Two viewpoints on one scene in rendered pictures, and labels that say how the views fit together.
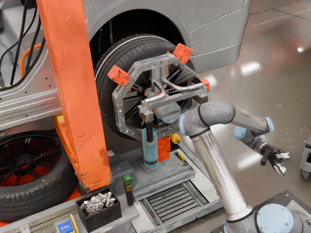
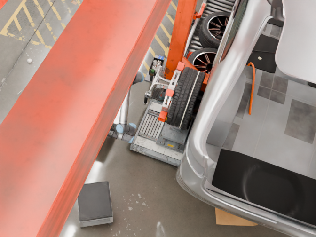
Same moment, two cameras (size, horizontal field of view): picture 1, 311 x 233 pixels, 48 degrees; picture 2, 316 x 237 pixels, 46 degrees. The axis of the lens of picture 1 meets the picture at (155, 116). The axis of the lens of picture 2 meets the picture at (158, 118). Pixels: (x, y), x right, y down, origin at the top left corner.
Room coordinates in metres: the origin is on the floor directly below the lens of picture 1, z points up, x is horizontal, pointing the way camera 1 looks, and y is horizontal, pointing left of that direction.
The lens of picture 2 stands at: (3.07, -2.03, 4.23)
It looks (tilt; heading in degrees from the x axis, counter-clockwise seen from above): 59 degrees down; 124
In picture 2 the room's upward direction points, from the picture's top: 12 degrees clockwise
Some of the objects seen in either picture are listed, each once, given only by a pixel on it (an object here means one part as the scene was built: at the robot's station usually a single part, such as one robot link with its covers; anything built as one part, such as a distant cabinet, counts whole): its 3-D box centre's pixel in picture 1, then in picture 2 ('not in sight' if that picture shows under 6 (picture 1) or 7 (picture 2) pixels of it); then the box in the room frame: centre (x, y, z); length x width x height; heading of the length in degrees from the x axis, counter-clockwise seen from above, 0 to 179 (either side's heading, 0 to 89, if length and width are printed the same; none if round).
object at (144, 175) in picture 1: (150, 152); (178, 122); (1.96, 0.06, 0.32); 0.40 x 0.30 x 0.28; 115
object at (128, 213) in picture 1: (97, 219); (156, 69); (1.27, 0.35, 0.44); 0.43 x 0.17 x 0.03; 115
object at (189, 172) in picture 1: (153, 170); (176, 130); (1.97, 0.04, 0.13); 0.50 x 0.36 x 0.10; 115
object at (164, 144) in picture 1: (157, 144); not in sight; (1.84, 0.00, 0.48); 0.16 x 0.12 x 0.17; 25
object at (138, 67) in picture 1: (157, 100); (171, 93); (1.81, -0.02, 0.85); 0.54 x 0.07 x 0.54; 115
